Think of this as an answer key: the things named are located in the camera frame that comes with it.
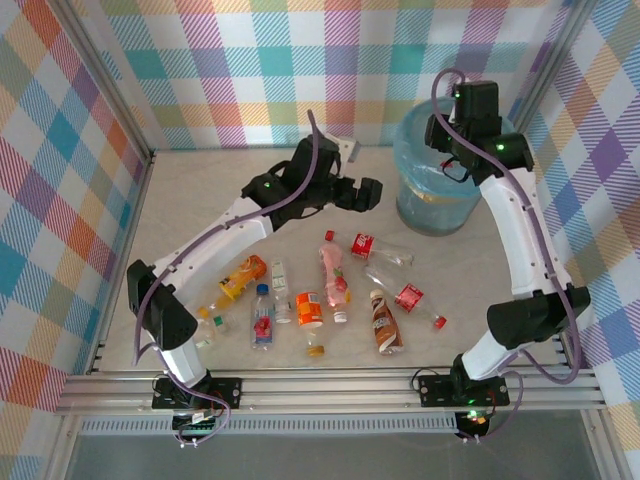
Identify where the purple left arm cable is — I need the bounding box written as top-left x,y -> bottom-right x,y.
130,108 -> 321,449

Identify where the pink drink bottle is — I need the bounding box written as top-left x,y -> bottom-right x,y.
318,242 -> 353,324

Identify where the grey slotted cable duct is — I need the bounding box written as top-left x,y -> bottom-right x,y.
79,418 -> 459,436

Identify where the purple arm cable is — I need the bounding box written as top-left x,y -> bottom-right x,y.
130,108 -> 321,449
430,68 -> 585,444

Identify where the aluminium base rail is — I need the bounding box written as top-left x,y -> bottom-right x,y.
54,367 -> 609,416

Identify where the waste bin with blue liner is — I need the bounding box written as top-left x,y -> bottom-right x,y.
393,97 -> 516,237

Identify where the clear bottle white green label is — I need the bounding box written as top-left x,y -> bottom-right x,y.
269,257 -> 294,325

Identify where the blue cap water bottle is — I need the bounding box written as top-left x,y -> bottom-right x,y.
249,283 -> 276,351

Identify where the controller board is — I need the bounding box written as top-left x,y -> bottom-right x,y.
453,408 -> 494,440
172,410 -> 224,437

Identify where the aluminium side rail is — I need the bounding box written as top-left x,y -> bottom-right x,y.
88,152 -> 157,375

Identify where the aluminium corner post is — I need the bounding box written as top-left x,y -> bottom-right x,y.
58,0 -> 157,169
507,0 -> 599,129

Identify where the clear cola bottle red label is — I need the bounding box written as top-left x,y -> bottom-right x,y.
323,229 -> 416,267
363,264 -> 448,330

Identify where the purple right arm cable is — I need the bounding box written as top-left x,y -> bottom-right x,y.
430,68 -> 585,444

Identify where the orange juice bottle yellow label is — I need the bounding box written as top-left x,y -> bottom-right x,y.
196,253 -> 269,321

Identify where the clear bottle green cap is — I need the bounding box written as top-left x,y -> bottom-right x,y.
193,312 -> 241,351

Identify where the right controller board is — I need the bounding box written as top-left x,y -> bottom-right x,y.
453,408 -> 494,440

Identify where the left controller board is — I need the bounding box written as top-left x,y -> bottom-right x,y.
172,410 -> 224,437

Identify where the brown chocolate milk bottle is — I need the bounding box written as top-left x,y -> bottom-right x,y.
368,289 -> 404,356

